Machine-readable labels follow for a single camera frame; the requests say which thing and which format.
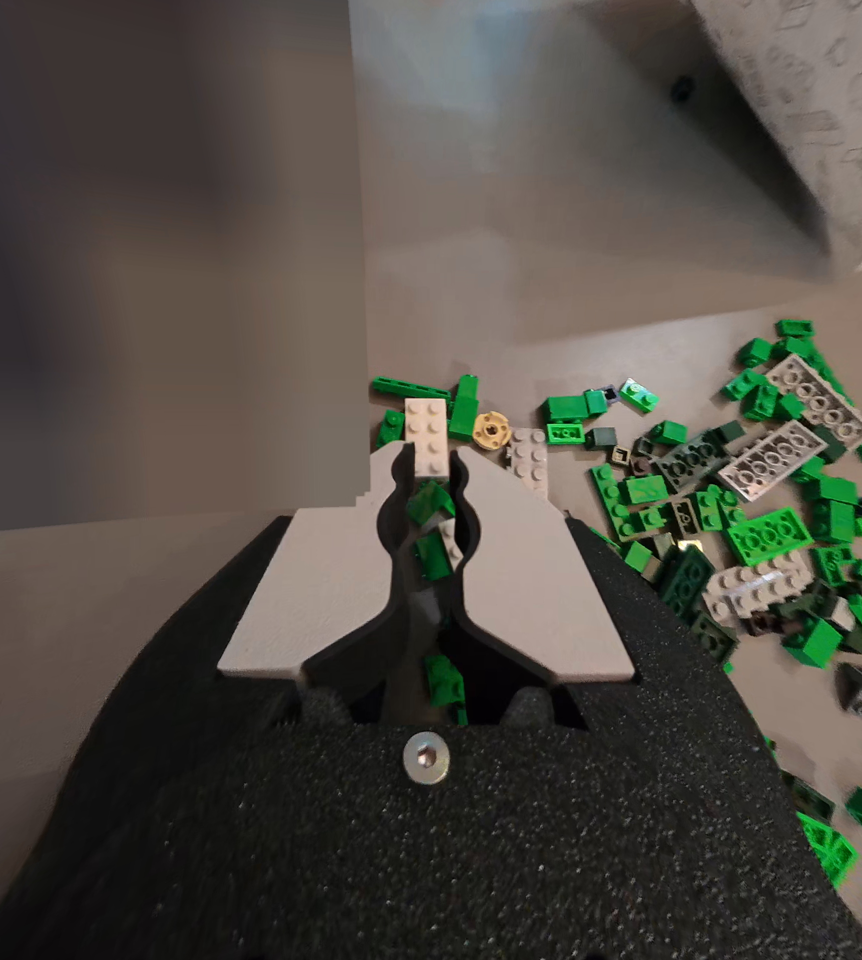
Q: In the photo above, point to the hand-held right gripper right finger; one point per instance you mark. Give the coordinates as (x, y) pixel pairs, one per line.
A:
(528, 585)

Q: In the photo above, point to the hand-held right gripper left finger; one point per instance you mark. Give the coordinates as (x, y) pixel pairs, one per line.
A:
(303, 585)

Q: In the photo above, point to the pile of green toy bricks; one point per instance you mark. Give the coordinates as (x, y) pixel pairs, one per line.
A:
(768, 536)

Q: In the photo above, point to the light grey studded toy plate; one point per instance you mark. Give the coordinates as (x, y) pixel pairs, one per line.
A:
(528, 454)

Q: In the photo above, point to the tan round toy plate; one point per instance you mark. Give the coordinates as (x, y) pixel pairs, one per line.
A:
(491, 431)

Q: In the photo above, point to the white toy brick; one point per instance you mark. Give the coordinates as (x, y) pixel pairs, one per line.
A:
(427, 435)

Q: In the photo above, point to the thin green toy beam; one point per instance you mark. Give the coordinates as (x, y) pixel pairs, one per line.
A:
(408, 388)

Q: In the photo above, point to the long light grey studded plate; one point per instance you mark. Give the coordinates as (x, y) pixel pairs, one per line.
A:
(753, 589)

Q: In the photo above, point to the grey upturned toy brick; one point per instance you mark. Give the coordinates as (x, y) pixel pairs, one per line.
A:
(772, 459)

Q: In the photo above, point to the long grey upturned toy plate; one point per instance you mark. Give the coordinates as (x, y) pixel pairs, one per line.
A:
(821, 397)

